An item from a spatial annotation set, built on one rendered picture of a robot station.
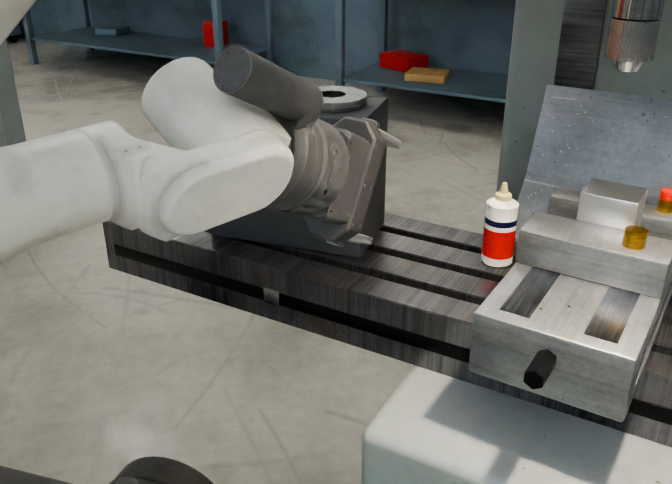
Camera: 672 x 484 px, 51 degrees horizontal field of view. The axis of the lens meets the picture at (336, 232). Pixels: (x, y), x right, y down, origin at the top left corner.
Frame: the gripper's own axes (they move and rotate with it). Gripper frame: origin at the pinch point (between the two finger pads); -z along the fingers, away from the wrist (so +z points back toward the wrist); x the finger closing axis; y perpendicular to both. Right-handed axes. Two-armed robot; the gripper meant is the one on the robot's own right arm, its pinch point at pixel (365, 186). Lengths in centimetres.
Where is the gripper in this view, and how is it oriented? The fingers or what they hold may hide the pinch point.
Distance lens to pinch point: 73.6
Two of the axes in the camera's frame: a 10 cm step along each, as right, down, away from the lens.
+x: 2.8, -9.6, -0.5
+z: -5.1, -1.1, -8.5
